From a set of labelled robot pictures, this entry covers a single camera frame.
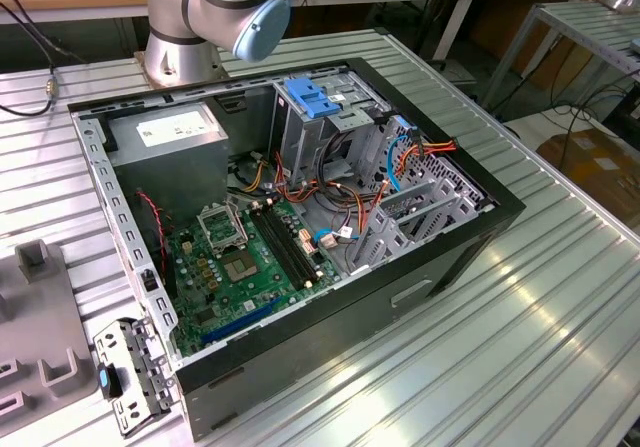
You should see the grey metal disk bay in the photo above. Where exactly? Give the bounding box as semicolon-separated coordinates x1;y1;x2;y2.
347;179;476;276

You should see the black RAM slot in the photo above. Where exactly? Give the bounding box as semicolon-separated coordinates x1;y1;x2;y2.
263;206;315;286
257;208;309;289
269;204;321;282
251;210;303;292

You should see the grey metal drive cage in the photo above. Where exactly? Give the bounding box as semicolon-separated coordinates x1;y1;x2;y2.
272;71;389;183

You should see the metal socket cover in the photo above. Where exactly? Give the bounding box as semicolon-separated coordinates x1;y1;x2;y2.
196;201;250;257

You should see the green motherboard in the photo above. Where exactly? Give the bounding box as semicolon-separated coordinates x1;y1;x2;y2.
167;196;346;358

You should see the CPU socket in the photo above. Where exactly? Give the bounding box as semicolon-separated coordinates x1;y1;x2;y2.
219;249;261;286

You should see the blue plastic drive latch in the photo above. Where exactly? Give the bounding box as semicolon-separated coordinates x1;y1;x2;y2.
283;79;341;121

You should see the blue expansion slot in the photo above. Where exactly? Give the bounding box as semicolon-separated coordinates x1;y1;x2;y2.
202;296;281;346

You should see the black open PC case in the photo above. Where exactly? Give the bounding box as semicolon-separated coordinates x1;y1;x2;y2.
66;56;527;443

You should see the grey power supply unit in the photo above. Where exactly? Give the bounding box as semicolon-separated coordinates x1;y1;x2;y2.
104;101;231;228

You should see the black slanted pole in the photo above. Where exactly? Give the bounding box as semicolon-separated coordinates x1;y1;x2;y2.
414;0;464;63

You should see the large cardboard box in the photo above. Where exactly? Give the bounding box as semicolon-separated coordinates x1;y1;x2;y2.
537;126;640;228

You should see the grey parts rack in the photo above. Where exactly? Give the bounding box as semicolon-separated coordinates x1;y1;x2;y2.
0;239;99;426

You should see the red orange wire bundle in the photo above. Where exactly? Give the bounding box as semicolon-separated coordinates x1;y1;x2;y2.
273;151;396;238

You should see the yellow orange wire bundle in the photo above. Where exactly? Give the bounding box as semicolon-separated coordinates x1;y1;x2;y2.
239;159;267;193

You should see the long blue data wire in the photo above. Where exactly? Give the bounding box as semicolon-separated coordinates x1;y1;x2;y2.
386;115;419;194

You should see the red black twisted wire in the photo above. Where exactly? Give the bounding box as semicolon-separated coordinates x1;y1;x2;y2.
137;190;170;288

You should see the brown square base plate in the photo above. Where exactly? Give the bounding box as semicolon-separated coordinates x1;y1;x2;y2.
133;50;229;90

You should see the hinged metal bracket plate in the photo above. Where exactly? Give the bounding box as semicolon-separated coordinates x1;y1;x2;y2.
93;316;180;439

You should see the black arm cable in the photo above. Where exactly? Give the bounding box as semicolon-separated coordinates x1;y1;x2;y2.
0;0;89;117

